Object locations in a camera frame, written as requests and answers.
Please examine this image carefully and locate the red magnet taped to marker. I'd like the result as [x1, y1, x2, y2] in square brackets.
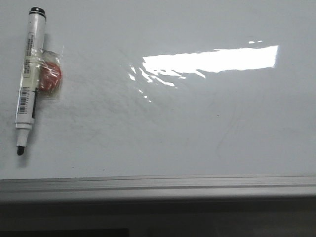
[37, 49, 63, 99]

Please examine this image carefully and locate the white black-tipped whiteboard marker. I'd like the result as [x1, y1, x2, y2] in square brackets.
[15, 7, 46, 156]

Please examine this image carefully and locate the whiteboard with aluminium frame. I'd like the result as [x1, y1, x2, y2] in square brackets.
[0, 0, 316, 203]

